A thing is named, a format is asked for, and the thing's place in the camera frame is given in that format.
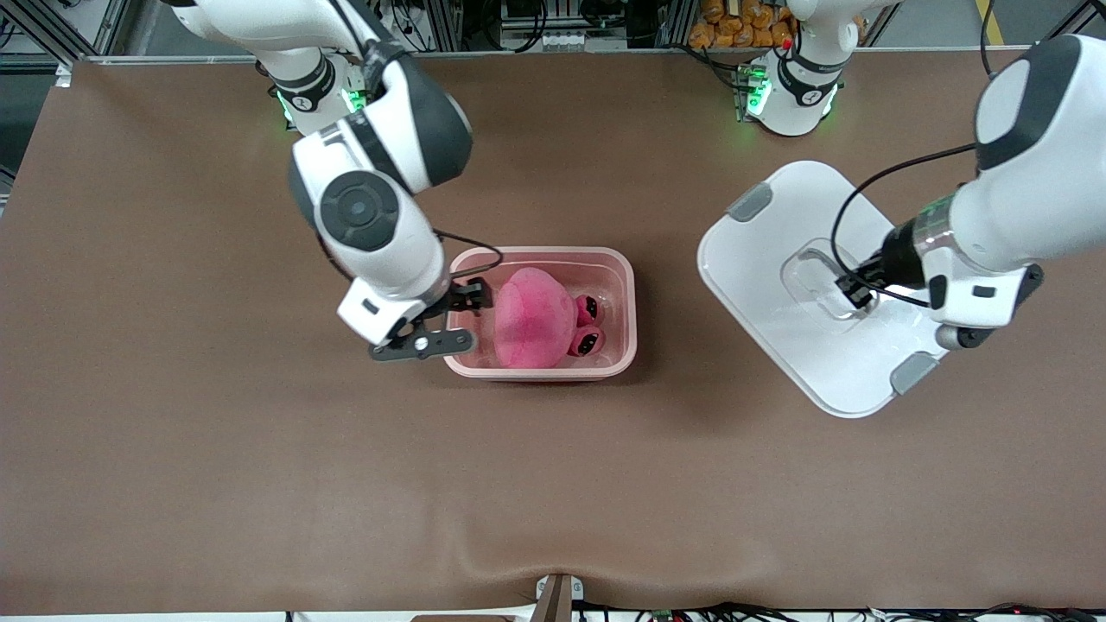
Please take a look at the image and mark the silver table edge rail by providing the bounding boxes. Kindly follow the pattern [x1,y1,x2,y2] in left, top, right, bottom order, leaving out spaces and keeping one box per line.
[73,48,1033,66]

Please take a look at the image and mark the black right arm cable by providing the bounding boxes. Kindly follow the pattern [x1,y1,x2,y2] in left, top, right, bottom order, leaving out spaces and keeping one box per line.
[432,228,505,281]

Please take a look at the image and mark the pink plush toy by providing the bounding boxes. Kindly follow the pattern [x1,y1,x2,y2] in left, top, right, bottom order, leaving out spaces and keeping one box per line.
[493,267,606,370]

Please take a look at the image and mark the brown table cover mat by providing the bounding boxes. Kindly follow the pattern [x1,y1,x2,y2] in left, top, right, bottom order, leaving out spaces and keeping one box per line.
[0,50,1106,616]

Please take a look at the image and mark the aluminium frame strut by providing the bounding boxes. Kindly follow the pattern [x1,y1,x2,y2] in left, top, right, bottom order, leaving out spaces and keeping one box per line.
[17,0,130,60]
[1041,0,1106,46]

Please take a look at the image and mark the black electronics rack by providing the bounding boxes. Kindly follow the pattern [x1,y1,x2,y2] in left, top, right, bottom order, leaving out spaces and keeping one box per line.
[458,0,692,51]

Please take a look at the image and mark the metal bracket with brown post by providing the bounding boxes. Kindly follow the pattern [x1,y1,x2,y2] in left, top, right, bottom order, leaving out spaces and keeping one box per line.
[534,573,586,622]

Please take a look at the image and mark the white box lid grey clips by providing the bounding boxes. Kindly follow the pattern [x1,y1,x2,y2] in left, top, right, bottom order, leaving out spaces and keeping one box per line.
[696,160,951,419]

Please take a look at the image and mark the pink plastic storage box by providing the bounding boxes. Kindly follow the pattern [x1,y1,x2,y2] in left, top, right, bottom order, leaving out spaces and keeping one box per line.
[442,246,639,382]

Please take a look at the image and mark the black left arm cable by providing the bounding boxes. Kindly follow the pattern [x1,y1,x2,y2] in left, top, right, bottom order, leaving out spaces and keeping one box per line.
[831,143,982,309]

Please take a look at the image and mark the orange lumpy items bag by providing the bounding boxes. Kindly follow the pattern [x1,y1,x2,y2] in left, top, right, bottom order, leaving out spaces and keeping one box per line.
[689,0,800,49]

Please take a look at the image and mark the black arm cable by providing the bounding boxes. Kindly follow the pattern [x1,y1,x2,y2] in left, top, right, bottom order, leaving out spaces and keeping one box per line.
[432,228,505,281]
[831,143,982,309]

